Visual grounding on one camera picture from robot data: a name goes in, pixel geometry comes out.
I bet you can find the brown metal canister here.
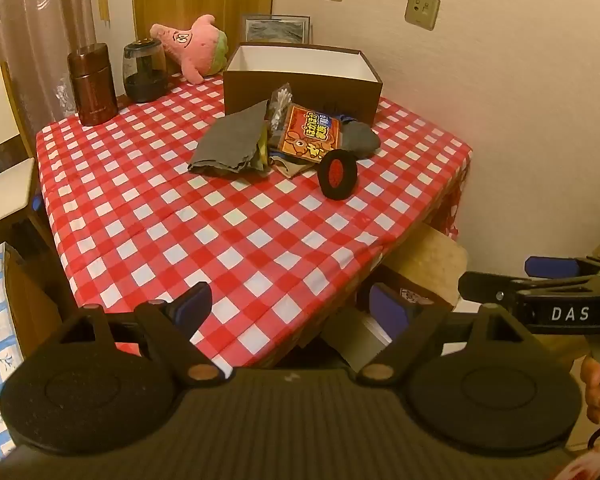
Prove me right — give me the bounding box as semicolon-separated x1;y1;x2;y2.
67;42;118;127

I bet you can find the sheer curtain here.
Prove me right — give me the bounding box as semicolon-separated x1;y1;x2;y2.
0;0;103;128

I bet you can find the beige cardboard box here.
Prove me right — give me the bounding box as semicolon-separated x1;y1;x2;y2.
380;222;470;311

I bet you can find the gold wall switch plate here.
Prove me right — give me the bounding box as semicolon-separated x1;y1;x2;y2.
405;0;441;30

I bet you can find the red checked tablecloth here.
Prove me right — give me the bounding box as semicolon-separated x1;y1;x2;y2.
35;72;473;361

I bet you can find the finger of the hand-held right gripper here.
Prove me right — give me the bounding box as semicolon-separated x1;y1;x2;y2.
457;270;600;307
524;255;600;279

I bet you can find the cotton swab bag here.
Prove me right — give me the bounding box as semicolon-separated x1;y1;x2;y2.
265;84;296;133

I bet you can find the blue grey towel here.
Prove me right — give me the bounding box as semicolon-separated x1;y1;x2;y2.
337;114;381;155

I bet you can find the glass sand picture frame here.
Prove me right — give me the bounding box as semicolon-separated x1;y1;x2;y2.
240;12;313;46

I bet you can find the dark glass jar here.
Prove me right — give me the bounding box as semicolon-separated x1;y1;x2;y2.
122;39;173;105

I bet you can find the pink starfish plush toy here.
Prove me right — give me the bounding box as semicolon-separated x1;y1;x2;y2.
150;14;229;86

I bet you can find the dark box with white label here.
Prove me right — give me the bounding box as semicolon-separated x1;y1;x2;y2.
365;265;456;313

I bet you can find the person's right hand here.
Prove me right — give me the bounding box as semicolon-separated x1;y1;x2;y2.
580;355;600;424

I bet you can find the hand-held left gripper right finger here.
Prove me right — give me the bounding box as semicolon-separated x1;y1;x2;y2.
356;284;528;384

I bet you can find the grey cloth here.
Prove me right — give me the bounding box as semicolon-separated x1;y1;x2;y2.
187;100;271;176

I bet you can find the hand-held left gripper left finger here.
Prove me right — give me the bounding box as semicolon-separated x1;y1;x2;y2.
55;282;224;387

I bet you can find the black ring red centre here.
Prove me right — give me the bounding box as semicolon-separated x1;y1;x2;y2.
316;150;359;202

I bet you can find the brown cardboard box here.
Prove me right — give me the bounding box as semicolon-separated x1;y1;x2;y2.
222;42;383;128

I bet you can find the white wooden chair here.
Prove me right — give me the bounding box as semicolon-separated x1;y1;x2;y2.
0;61;46;251

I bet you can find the orange printed packet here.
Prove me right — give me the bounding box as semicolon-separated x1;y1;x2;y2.
277;104;346;163

